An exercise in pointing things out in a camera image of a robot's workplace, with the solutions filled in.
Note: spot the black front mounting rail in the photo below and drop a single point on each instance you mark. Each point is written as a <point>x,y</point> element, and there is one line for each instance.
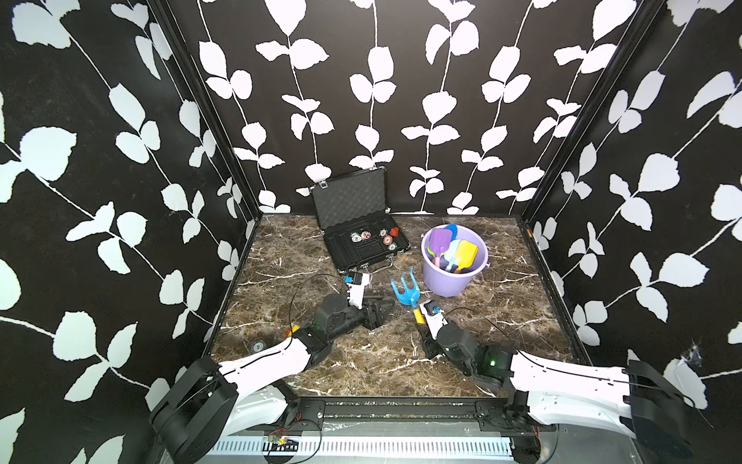
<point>400,413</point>

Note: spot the blue toy rake yellow handle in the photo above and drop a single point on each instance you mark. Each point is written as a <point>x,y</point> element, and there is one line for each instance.
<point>408,294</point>

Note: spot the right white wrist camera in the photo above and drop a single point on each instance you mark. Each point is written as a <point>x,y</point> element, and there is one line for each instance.
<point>433,316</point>

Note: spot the blue toy shovel tan handle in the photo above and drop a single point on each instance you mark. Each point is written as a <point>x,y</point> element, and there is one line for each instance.
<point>453,228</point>

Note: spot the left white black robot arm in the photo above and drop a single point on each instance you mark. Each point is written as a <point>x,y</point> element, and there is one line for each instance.
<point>213,400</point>

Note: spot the purple toy shovel pink handle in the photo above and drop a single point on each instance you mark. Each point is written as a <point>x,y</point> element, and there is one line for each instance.
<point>439,241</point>

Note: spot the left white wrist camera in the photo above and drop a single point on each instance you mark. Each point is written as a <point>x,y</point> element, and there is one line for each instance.
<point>357,282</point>

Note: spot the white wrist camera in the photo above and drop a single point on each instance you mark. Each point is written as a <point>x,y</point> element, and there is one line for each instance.
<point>357,282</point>
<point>433,316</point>

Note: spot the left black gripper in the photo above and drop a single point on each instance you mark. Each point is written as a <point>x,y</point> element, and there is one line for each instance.
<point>374,320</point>

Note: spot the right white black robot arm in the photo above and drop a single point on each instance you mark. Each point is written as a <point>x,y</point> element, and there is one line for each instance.
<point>634,401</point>

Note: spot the light blue toy shovel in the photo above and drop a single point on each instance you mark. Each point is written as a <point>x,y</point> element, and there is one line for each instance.
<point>450,255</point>

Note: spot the white perforated strip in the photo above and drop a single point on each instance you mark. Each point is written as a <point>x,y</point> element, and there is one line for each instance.
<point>485,448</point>

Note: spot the small clear glass jar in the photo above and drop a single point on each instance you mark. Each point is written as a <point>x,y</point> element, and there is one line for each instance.
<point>258,347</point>

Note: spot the open black foam case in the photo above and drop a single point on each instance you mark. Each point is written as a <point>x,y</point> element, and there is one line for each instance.
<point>352,213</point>

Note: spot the purple plastic bucket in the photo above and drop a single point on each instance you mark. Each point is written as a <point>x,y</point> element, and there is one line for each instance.
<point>450,284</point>

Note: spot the yellow red toy truck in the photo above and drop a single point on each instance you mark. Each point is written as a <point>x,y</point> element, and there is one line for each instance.
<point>290,333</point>

